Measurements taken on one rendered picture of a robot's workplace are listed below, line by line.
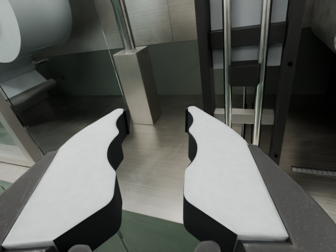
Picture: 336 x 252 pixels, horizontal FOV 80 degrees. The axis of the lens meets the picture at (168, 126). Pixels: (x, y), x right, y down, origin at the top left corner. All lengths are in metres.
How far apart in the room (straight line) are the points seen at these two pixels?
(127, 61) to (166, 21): 0.28
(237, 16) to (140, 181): 0.43
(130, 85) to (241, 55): 0.42
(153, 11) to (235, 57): 0.55
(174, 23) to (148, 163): 0.56
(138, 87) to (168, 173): 0.32
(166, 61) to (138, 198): 0.62
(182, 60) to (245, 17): 0.54
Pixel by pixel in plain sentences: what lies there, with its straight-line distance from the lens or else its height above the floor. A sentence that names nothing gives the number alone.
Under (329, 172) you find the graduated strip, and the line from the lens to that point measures 0.60.
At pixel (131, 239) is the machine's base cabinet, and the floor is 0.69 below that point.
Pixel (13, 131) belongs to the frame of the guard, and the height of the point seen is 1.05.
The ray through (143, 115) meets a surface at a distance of 0.77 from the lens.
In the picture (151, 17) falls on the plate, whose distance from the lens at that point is 0.93.
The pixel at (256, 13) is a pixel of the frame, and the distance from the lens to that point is 0.42.
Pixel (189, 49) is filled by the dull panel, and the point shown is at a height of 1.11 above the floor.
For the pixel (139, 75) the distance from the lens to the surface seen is 0.70.
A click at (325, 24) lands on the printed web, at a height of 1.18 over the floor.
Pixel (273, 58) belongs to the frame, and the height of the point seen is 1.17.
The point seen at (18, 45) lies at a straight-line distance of 0.77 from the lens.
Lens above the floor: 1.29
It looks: 32 degrees down
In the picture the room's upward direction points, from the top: 11 degrees counter-clockwise
